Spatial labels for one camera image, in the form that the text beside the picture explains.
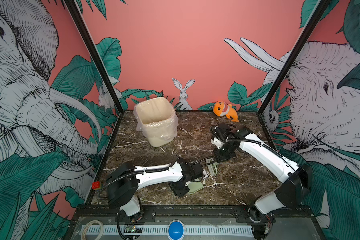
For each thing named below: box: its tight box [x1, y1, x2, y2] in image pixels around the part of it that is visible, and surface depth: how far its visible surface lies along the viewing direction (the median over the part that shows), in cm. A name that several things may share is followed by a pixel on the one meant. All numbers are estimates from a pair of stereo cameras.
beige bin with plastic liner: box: [133, 97, 179, 148], surface depth 92 cm
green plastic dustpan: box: [185, 178, 204, 194], surface depth 81 cm
